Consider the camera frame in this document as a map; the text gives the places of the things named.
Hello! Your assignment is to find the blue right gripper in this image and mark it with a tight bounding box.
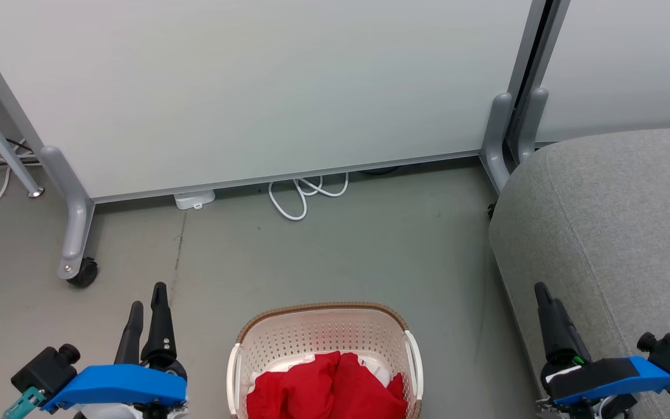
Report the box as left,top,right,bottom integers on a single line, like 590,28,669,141
534,282,670,419

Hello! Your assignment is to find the large white partition panel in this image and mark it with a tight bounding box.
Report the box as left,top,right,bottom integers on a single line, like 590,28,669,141
0,0,547,204

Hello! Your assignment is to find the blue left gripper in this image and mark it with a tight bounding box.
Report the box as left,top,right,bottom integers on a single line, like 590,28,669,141
41,282,189,419

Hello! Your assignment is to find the narrow white partition panel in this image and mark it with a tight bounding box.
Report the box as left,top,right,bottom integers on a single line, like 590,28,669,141
536,0,670,143

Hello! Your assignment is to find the white looped cable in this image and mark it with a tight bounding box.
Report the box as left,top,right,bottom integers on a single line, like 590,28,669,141
269,172,350,222

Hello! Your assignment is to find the teal left camera connector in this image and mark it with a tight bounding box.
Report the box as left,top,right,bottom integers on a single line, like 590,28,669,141
2,387,46,419

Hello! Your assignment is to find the cream perforated laundry basket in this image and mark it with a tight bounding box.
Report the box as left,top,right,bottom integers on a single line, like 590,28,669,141
226,301,424,419

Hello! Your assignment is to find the white power adapter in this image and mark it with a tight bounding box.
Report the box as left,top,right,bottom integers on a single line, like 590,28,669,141
173,190,216,211

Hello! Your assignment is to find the black caster wheel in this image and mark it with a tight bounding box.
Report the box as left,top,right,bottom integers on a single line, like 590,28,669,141
67,258,98,288

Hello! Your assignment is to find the grey partition foot with caster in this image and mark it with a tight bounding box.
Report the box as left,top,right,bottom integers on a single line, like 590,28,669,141
40,145,95,280

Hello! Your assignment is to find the grey fabric sofa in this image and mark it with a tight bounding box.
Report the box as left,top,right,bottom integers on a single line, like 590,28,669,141
489,127,670,419

